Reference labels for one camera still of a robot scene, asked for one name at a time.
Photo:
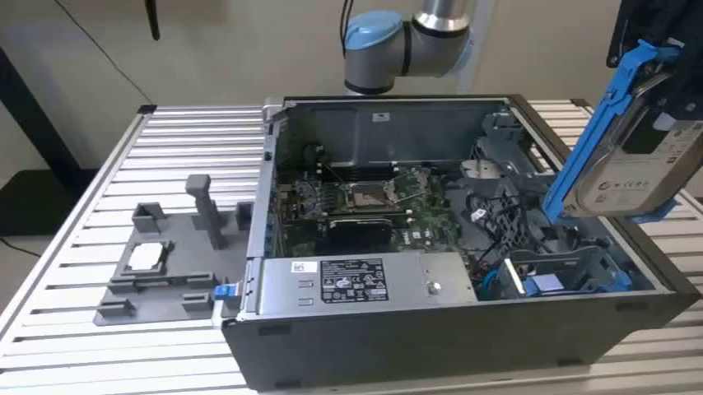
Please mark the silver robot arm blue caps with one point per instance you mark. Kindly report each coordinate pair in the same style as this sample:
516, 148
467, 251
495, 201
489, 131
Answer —
373, 61

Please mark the black RAM slot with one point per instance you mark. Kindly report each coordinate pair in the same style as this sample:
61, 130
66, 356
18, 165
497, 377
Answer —
350, 215

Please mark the black plastic fan shroud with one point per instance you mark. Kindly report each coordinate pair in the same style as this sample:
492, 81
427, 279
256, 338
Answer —
505, 230

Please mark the green motherboard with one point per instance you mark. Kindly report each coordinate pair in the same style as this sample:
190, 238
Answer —
428, 230

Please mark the CPU socket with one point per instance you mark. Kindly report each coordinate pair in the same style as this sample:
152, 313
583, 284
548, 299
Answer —
366, 197

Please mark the locking lever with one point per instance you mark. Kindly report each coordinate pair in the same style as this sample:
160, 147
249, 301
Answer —
334, 173

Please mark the silver power supply unit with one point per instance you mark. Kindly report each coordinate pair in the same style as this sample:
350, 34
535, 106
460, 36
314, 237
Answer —
394, 284

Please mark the dark grey open PC case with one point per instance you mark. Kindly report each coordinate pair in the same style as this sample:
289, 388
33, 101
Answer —
439, 349

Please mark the blue case latch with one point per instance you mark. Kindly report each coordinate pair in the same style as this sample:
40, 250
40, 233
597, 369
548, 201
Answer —
221, 292

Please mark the grey parts rack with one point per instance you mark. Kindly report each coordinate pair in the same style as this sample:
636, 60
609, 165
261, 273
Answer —
186, 263

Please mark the silver CPU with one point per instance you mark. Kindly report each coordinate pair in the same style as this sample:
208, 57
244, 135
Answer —
145, 256

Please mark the black desk stand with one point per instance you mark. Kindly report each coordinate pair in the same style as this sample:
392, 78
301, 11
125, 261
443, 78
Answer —
32, 123

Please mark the silver metal bracket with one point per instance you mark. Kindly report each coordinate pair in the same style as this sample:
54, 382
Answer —
481, 169

